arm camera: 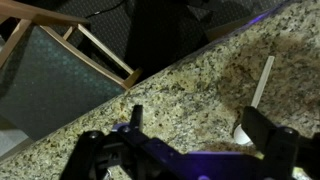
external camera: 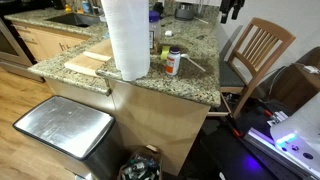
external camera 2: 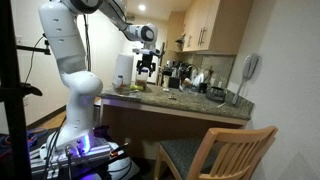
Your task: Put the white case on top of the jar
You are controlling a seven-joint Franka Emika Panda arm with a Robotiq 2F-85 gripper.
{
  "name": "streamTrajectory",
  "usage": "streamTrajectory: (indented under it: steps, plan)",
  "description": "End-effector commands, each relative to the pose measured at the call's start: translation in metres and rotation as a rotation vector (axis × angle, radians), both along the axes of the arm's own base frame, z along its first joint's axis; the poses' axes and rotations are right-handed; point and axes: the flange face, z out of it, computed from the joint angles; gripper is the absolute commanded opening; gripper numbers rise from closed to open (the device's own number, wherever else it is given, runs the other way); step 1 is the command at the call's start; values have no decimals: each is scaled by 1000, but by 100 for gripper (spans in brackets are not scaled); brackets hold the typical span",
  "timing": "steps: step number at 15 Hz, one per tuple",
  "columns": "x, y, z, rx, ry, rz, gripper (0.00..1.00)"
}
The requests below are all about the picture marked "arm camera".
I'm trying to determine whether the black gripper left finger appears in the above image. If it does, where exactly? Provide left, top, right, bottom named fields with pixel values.
left=129, top=104, right=144, bottom=131

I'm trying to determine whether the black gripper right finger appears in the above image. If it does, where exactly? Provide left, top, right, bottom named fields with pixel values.
left=240, top=105, right=279, bottom=156

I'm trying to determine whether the white plastic spoon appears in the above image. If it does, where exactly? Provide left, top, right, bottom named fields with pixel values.
left=233, top=55, right=276, bottom=146

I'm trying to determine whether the wooden chair with dark cushion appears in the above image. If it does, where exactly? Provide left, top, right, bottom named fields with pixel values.
left=0, top=0, right=144, bottom=158

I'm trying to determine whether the thin black floor cable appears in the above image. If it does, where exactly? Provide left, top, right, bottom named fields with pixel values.
left=84, top=0, right=127, bottom=19

